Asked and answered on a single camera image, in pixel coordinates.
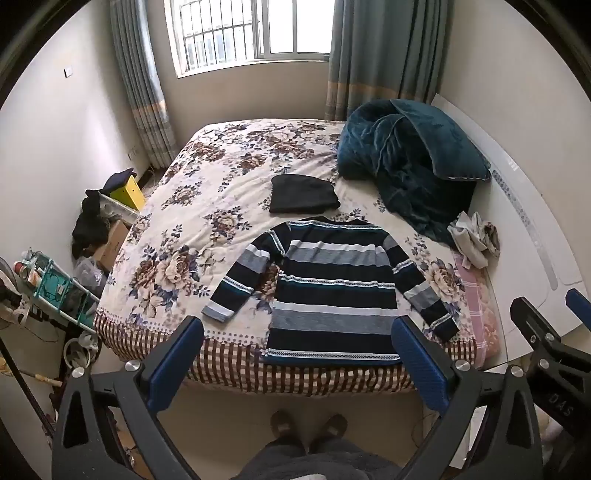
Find wooden stick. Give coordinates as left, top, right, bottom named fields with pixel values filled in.
left=18, top=369, right=64, bottom=387

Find black clothes pile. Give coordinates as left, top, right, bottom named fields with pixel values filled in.
left=71, top=189, right=112, bottom=260

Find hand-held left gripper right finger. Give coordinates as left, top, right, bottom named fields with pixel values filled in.
left=392, top=316, right=544, bottom=480

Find pink towel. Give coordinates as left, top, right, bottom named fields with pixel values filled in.
left=452, top=251, right=503, bottom=370

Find teal storage rack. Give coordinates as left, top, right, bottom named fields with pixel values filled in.
left=21, top=249, right=100, bottom=334

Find clear plastic bag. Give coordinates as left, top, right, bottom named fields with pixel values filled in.
left=74, top=256, right=108, bottom=297

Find blue-grey curtain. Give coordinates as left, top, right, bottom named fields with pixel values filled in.
left=325, top=0, right=451, bottom=123
left=109, top=0, right=179, bottom=171

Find person's left slipper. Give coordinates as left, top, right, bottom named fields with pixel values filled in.
left=270, top=411, right=297, bottom=440

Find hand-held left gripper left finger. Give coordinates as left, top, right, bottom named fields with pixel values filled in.
left=51, top=316, right=206, bottom=480

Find dark cap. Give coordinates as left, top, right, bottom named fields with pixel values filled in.
left=102, top=168, right=137, bottom=195

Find cardboard box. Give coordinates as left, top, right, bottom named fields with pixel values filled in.
left=95, top=219, right=134, bottom=274

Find white crumpled cloth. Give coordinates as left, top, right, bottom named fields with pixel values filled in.
left=447, top=211, right=502, bottom=271

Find person's slipper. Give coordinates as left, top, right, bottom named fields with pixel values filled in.
left=318, top=413, right=348, bottom=445
left=270, top=411, right=297, bottom=440

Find white headboard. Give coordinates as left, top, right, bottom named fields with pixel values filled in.
left=429, top=92, right=588, bottom=370

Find striped knit sweater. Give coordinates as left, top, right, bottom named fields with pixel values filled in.
left=202, top=218, right=460, bottom=367

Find person's grey trouser legs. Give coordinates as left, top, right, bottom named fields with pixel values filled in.
left=231, top=436, right=407, bottom=480

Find barred window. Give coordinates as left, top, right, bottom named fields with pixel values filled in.
left=164, top=0, right=336, bottom=80

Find teal plush blanket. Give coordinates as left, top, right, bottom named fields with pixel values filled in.
left=336, top=98, right=492, bottom=247

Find yellow box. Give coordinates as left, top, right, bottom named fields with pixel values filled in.
left=110, top=175, right=147, bottom=212

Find person's right slipper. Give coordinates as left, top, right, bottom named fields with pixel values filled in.
left=318, top=413, right=348, bottom=445

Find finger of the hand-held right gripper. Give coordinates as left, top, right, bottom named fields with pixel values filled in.
left=565, top=288, right=591, bottom=325
left=510, top=297, right=591, bottom=418

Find black folded garment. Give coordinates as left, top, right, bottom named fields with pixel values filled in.
left=269, top=174, right=341, bottom=215

